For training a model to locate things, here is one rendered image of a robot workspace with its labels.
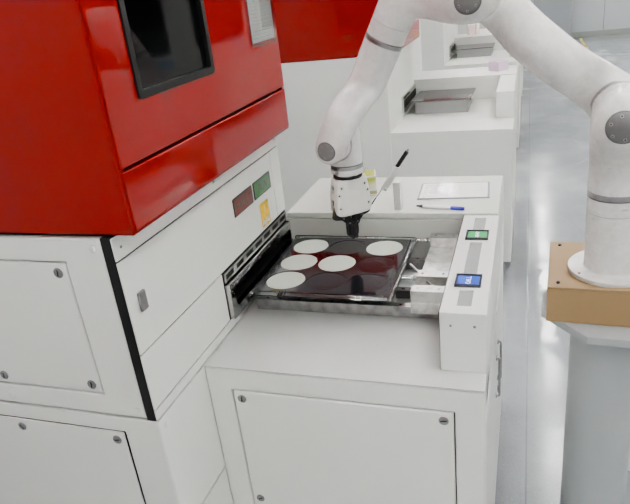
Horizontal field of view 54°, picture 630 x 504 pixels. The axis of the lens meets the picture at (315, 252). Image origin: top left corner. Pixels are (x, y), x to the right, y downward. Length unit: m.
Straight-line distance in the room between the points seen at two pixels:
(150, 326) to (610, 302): 0.99
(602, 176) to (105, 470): 1.25
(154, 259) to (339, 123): 0.53
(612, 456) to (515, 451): 0.67
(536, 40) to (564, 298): 0.56
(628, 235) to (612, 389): 0.39
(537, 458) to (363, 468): 1.03
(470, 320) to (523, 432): 1.26
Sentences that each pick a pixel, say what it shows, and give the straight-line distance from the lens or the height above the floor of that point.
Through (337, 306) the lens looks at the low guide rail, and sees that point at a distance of 1.58.
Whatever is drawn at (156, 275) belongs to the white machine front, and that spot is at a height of 1.10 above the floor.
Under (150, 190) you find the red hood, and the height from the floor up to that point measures 1.28.
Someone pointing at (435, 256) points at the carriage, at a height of 0.88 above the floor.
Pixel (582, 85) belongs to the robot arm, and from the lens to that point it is 1.47.
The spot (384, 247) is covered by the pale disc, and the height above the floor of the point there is 0.90.
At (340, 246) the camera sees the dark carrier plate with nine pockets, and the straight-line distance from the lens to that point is 1.78.
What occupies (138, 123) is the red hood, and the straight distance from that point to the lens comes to 1.15.
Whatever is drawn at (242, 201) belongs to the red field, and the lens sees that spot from 1.62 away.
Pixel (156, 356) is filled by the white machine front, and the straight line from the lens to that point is 1.30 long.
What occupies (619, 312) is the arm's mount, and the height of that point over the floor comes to 0.86.
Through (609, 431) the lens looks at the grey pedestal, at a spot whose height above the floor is 0.51.
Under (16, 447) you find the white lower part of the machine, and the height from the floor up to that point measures 0.69.
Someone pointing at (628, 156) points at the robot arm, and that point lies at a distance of 1.40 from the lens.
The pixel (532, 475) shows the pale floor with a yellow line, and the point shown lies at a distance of 2.35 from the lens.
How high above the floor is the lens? 1.59
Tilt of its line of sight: 23 degrees down
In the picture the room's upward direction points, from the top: 7 degrees counter-clockwise
